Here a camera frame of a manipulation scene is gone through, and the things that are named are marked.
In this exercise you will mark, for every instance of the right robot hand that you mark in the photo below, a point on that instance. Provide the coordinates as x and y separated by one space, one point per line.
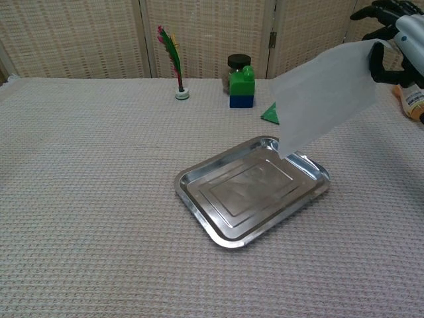
410 36

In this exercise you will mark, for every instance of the white paper sheet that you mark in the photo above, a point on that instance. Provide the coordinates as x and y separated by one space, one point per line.
324 96

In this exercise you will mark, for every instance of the silver metal tray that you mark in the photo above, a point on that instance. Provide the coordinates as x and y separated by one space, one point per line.
245 195

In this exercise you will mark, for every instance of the orange drink bottle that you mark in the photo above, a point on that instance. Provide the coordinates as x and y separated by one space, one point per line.
412 102

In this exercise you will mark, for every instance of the brass screen hinge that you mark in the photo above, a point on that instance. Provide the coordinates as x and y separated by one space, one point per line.
272 39

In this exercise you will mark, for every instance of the green sachet packet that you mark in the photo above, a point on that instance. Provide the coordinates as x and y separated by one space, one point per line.
271 114

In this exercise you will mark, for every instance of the glass jar black lid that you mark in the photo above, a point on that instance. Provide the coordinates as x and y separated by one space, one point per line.
238 60

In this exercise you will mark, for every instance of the green toy brick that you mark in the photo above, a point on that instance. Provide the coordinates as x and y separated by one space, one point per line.
242 84

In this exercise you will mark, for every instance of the blue toy brick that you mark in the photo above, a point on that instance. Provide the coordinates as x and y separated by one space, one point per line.
242 101

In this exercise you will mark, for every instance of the small flower vase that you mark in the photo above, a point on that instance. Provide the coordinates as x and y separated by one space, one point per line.
175 56

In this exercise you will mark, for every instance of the beige folding screen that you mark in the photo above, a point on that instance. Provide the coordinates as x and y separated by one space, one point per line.
83 36

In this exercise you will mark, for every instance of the white woven tablecloth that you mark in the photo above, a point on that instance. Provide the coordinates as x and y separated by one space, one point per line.
99 182

